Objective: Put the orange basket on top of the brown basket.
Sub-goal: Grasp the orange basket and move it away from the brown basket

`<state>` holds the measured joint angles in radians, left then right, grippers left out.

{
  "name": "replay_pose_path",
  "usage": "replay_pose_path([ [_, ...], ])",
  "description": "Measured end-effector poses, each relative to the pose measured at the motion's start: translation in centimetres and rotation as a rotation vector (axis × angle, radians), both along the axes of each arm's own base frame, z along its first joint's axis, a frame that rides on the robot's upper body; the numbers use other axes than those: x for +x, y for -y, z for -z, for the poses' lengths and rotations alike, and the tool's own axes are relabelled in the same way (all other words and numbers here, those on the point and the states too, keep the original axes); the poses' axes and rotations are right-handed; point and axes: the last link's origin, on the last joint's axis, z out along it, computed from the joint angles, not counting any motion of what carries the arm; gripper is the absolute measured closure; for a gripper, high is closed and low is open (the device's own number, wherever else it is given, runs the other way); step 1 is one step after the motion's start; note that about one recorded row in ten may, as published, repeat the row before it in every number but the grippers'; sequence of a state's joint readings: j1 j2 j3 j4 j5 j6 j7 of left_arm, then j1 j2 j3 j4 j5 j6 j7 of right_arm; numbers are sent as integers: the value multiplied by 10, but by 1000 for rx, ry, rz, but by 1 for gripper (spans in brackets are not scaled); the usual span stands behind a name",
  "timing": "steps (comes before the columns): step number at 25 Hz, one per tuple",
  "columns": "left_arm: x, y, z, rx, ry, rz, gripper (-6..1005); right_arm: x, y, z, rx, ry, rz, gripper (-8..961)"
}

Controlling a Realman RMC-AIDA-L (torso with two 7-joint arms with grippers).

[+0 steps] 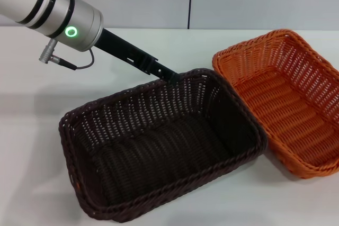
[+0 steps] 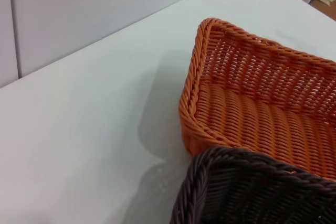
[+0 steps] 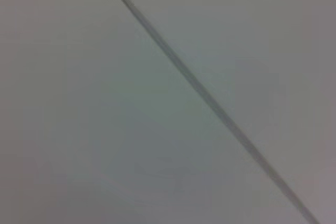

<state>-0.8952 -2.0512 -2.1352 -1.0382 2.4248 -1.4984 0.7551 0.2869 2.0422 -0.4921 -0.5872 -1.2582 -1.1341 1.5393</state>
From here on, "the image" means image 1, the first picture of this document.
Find grey cable with metal plug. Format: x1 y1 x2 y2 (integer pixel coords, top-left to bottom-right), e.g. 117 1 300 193
39 38 95 71

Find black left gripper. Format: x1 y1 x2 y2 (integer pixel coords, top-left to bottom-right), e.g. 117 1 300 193
92 28 181 82

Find dark brown wicker basket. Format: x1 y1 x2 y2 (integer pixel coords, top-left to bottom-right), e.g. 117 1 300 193
58 67 268 216

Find orange wicker basket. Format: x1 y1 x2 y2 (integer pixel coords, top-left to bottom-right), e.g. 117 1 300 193
211 29 339 179

